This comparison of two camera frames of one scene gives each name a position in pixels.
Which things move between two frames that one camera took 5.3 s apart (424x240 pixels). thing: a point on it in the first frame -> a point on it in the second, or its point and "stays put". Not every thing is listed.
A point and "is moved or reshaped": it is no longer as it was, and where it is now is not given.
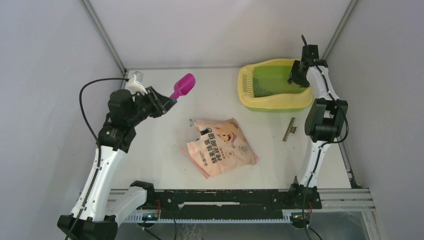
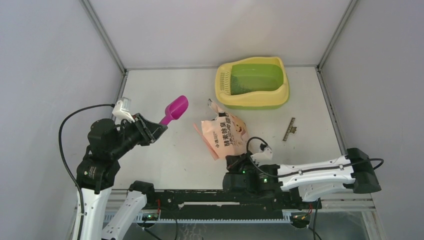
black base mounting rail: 231,204 stays put
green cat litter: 269,81 -> 247,80
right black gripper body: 297,76 -> 241,167
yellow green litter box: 263,85 is moved or reshaped
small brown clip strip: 291,129 stays put
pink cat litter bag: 223,147 is moved or reshaped
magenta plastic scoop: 184,86 -> 175,110
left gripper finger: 158,104 -> 152,131
